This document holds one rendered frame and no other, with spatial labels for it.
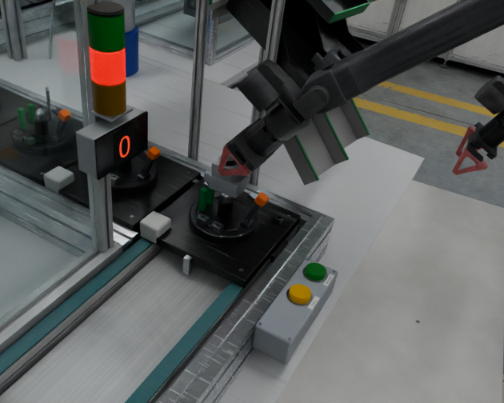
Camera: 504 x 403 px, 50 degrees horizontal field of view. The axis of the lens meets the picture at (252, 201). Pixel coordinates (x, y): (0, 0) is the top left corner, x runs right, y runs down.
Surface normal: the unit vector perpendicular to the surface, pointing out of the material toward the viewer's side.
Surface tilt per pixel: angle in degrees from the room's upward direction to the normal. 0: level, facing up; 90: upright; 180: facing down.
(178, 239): 0
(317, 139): 45
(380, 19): 90
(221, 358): 0
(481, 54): 90
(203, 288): 0
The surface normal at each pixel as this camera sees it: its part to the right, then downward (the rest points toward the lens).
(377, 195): 0.11, -0.80
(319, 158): 0.62, -0.24
